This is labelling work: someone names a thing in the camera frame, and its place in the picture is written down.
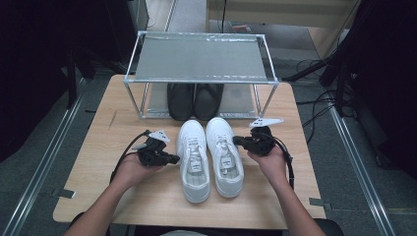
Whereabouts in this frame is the black curtain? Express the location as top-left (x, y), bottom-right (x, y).
top-left (340, 0), bottom-right (417, 180)
top-left (0, 0), bottom-right (140, 163)

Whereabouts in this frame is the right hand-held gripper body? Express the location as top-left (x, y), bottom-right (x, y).
top-left (243, 116), bottom-right (285, 157)

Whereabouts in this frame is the black chair armrest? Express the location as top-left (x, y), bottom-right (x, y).
top-left (314, 218), bottom-right (345, 236)

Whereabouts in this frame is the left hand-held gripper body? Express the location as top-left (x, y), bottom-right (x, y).
top-left (136, 129), bottom-right (172, 168)

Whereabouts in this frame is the left hand-held gripper cable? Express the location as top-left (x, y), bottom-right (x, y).
top-left (109, 129), bottom-right (152, 183)

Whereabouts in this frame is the grey tape piece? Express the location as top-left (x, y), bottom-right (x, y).
top-left (308, 197), bottom-right (333, 211)
top-left (51, 188), bottom-right (77, 200)

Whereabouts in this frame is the metal shoe rack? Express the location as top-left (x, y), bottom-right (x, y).
top-left (123, 29), bottom-right (280, 119)

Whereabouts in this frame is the black floor cable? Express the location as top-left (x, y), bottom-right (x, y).
top-left (296, 88), bottom-right (340, 146)
top-left (295, 58), bottom-right (329, 79)

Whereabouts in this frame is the black flip-flop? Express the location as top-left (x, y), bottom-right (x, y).
top-left (166, 83), bottom-right (197, 122)
top-left (194, 83), bottom-right (225, 122)

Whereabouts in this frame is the black metal stand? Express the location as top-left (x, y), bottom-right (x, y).
top-left (281, 32), bottom-right (353, 118)
top-left (64, 45), bottom-right (128, 109)

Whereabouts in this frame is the person's right hand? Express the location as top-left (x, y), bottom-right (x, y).
top-left (247, 145), bottom-right (290, 192)

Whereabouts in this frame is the right hand-held gripper cable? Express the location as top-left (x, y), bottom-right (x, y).
top-left (262, 132), bottom-right (295, 192)

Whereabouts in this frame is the hand-held gripper cable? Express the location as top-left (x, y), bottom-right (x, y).
top-left (262, 132), bottom-right (295, 192)
top-left (109, 129), bottom-right (152, 183)

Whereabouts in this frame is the person's left hand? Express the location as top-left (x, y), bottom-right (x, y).
top-left (109, 151), bottom-right (165, 192)

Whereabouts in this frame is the wooden cabinet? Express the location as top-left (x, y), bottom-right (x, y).
top-left (206, 0), bottom-right (362, 61)

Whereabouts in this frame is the small red object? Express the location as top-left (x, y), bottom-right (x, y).
top-left (230, 22), bottom-right (253, 34)

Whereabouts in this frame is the white sneaker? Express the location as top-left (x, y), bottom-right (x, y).
top-left (176, 119), bottom-right (211, 205)
top-left (205, 116), bottom-right (246, 200)

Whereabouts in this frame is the metal floor rail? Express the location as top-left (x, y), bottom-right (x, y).
top-left (328, 105), bottom-right (398, 236)
top-left (0, 78), bottom-right (89, 236)

